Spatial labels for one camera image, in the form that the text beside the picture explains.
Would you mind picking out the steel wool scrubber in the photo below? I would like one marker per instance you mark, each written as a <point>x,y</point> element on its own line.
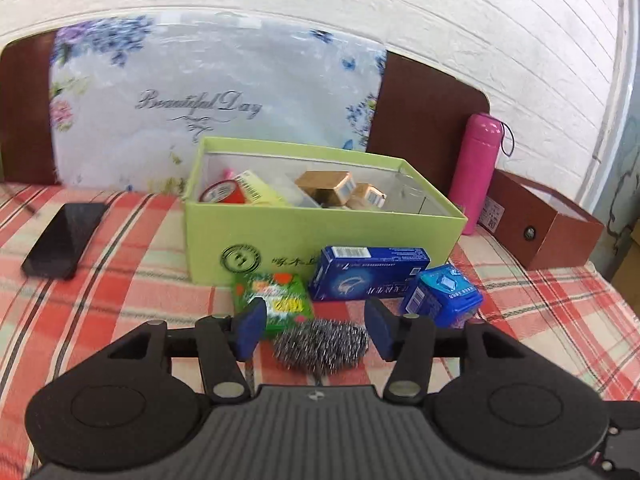
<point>321,347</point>

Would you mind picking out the brown cardboard box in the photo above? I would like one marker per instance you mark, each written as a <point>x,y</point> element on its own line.
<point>540,227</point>

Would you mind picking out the pink thermos bottle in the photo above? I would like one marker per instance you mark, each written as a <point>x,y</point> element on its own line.
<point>484,138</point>

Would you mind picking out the light green cardboard box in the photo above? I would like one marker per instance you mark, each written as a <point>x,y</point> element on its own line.
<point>223,240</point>

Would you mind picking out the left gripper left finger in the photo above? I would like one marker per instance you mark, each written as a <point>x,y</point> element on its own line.
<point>237,336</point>

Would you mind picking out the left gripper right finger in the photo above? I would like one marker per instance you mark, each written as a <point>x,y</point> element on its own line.
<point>391,334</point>

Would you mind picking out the yellow green box inside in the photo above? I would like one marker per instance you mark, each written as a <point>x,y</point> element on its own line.
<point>258,192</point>

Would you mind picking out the floral plastic bedding bag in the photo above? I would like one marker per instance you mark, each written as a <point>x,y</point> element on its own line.
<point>131,97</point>

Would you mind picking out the black smartphone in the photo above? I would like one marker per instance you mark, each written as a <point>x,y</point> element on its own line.
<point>56,253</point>

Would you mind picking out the red tape roll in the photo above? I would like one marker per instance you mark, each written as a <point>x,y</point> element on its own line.
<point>223,192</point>

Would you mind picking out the clear plastic tube case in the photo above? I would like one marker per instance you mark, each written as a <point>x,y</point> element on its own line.
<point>291,192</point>

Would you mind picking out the gold perfume box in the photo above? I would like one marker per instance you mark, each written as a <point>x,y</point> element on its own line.
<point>327,188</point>

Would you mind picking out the blue mentos gum container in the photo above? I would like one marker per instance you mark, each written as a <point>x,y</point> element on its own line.
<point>444,295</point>

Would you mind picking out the green small packet box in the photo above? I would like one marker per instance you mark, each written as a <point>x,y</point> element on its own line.
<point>285,295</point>

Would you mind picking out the blue flat medicine box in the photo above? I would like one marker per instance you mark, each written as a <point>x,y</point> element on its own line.
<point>354,273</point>

